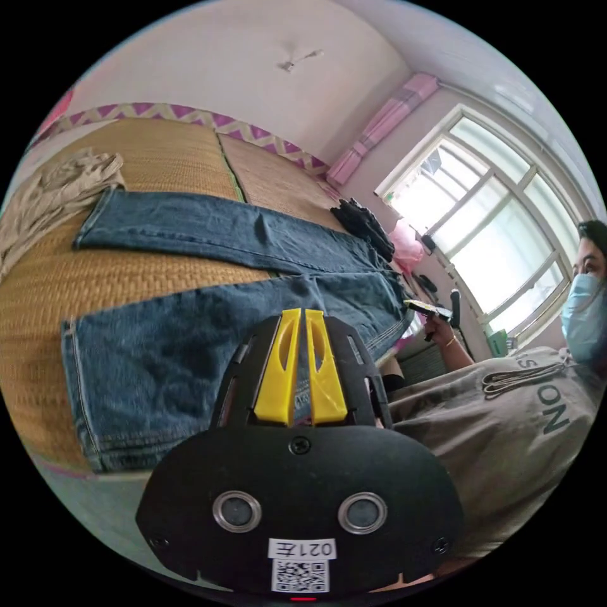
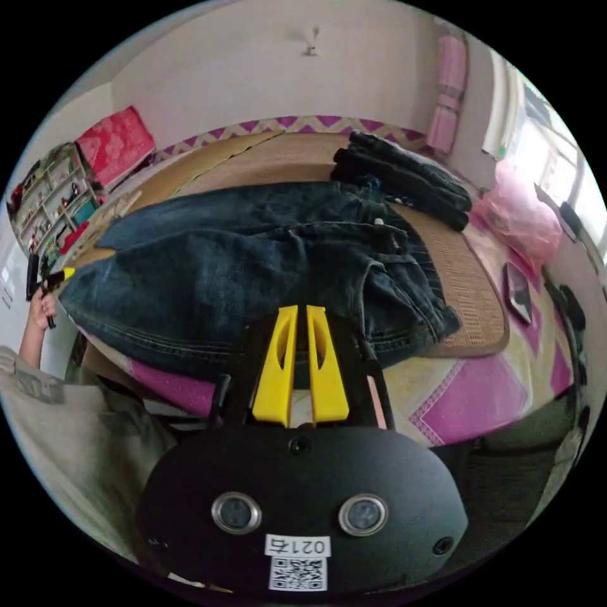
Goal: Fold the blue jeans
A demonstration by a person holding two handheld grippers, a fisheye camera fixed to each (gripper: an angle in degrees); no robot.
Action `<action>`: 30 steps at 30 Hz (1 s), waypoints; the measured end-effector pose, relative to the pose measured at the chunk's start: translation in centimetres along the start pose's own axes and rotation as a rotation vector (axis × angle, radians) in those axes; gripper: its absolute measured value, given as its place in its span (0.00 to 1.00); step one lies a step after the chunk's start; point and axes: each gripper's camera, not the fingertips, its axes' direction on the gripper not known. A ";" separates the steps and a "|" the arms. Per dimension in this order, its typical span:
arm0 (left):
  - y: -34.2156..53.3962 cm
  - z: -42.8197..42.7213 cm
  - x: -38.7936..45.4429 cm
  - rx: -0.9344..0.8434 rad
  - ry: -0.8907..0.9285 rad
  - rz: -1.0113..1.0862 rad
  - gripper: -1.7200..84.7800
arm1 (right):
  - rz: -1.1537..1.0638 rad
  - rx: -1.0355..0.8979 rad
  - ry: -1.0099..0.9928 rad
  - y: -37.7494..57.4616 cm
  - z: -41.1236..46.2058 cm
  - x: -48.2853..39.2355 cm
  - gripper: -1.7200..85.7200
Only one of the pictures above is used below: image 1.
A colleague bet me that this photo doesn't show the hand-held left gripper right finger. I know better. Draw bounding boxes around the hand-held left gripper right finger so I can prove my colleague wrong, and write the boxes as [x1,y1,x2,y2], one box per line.
[305,309,348,427]

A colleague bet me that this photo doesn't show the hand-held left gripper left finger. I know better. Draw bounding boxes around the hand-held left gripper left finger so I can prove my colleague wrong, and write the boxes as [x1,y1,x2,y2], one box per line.
[254,308,302,426]

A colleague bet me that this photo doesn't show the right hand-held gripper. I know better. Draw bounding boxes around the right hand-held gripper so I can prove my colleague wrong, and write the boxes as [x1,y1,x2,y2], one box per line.
[403,299,454,323]

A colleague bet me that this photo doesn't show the blue jeans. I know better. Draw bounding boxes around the blue jeans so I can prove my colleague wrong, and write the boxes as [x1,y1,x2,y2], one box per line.
[60,187,414,473]

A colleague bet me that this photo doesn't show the person's right forearm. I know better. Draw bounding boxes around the person's right forearm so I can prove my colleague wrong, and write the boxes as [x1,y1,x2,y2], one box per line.
[438,333,477,372]

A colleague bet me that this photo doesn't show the person's right hand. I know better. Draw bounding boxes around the person's right hand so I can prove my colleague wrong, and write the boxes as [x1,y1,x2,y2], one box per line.
[423,318,458,350]

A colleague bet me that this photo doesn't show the pink plastic bag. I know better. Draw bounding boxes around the pink plastic bag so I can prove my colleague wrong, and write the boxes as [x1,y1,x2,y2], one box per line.
[388,221,426,272]

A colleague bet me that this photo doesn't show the black garment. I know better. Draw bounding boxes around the black garment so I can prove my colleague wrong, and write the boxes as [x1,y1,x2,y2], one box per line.
[329,197,396,262]

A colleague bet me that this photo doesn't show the white framed window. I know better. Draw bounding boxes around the white framed window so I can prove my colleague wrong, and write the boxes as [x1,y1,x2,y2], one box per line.
[374,104,590,353]

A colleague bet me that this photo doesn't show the person's body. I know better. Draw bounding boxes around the person's body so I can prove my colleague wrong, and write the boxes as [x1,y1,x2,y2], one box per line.
[379,220,607,561]

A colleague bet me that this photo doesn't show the pink curtain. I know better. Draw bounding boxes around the pink curtain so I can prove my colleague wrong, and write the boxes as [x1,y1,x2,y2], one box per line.
[326,73,440,187]

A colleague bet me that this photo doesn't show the white ceiling fan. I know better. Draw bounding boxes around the white ceiling fan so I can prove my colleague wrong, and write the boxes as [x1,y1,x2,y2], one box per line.
[277,48,324,73]

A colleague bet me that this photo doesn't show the beige garment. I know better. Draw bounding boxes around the beige garment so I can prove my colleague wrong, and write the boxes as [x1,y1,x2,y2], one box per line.
[0,147,127,281]

